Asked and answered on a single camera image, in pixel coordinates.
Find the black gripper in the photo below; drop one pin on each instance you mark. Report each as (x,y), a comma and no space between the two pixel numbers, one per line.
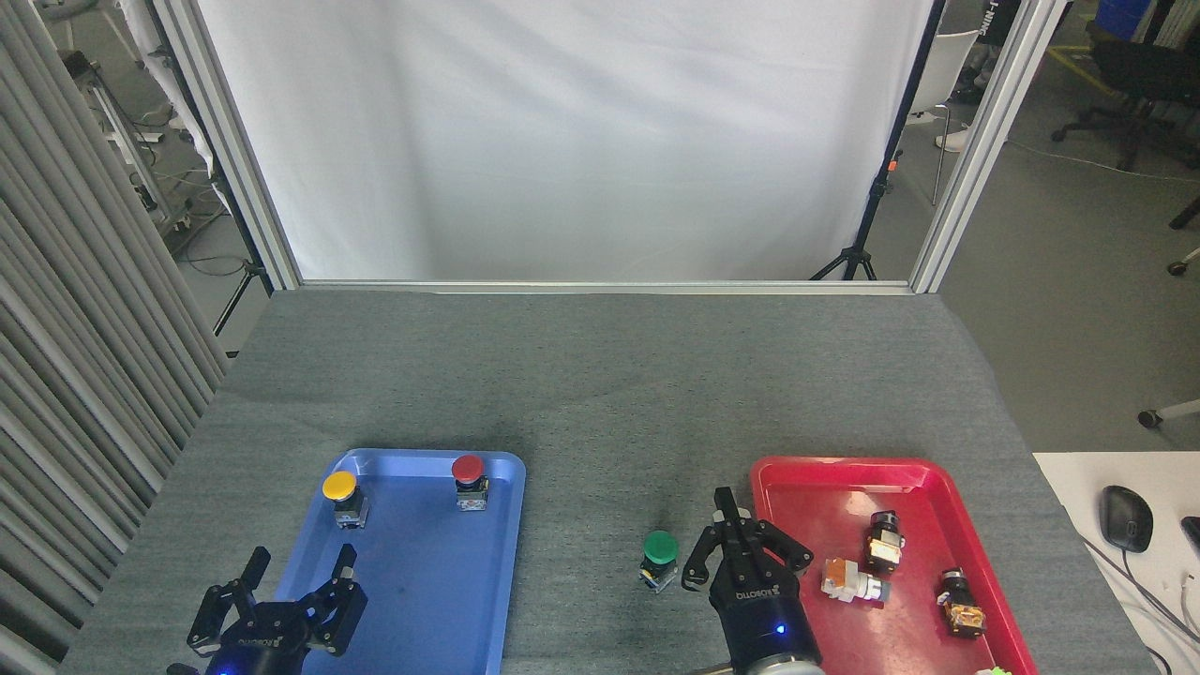
(262,642)
(755,609)

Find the green push button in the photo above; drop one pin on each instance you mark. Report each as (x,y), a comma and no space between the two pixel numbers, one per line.
(661,546)

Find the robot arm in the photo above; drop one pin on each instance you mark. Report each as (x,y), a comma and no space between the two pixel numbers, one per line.
(778,666)

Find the yellow push button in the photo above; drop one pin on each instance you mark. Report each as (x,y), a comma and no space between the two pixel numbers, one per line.
(339,486)

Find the red push button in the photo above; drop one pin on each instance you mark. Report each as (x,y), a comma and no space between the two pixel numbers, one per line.
(468,468)

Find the red plastic tray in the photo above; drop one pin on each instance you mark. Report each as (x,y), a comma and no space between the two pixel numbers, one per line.
(825,506)

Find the blue plastic tray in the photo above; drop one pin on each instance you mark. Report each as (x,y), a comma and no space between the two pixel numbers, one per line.
(431,581)

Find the white desk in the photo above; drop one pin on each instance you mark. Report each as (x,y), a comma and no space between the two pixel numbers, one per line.
(1078,473)

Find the grey ribbed curtain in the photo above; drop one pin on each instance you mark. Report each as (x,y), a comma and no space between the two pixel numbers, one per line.
(75,328)

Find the black light stand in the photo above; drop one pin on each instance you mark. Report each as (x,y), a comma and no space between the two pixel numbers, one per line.
(246,253)

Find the black tripod stand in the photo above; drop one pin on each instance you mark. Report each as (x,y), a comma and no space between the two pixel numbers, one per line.
(877,197)

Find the black computer mouse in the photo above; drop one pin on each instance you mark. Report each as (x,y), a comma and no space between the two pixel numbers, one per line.
(1125,517)

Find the black keyboard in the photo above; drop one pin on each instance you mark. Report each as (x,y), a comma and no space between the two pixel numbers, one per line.
(1192,534)

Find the white chair leg with caster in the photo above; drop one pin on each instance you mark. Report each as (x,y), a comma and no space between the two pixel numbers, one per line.
(1172,411)

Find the white backdrop cloth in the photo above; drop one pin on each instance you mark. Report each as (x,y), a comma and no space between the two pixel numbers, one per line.
(562,141)

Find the metal cart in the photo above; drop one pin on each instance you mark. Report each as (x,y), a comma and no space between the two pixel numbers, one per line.
(122,141)

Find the white chair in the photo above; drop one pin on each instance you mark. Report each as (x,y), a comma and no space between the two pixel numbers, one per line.
(942,66)

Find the black office chair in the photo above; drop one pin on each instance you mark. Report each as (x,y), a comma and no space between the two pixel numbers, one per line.
(1139,75)

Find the orange and white switch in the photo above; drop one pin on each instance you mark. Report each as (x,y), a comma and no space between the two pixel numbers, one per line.
(848,581)

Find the black and white switch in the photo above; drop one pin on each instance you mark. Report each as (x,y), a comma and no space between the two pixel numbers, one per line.
(883,544)

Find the black and orange switch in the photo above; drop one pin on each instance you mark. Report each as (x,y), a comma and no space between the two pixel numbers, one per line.
(961,605)

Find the silver aluminium frame rail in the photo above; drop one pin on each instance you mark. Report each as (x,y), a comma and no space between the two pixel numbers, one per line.
(600,287)

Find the silver aluminium frame post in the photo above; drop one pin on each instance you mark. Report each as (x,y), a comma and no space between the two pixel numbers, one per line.
(225,141)
(984,141)

